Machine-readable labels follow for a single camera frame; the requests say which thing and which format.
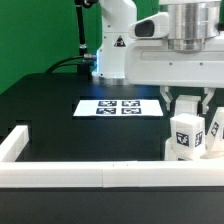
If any black cable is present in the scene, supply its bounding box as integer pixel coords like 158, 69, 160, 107
44, 54, 98, 75

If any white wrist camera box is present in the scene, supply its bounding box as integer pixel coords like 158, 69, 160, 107
128, 12, 170, 39

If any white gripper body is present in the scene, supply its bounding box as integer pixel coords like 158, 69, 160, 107
125, 46, 224, 88

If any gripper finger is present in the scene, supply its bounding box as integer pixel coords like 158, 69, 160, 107
160, 86, 173, 110
202, 87, 215, 114

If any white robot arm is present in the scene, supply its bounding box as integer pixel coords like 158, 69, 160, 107
92, 0, 224, 108

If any white paper marker sheet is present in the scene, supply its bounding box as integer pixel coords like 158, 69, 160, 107
74, 99, 163, 117

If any white U-shaped fence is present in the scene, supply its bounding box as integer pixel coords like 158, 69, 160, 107
0, 125, 224, 188

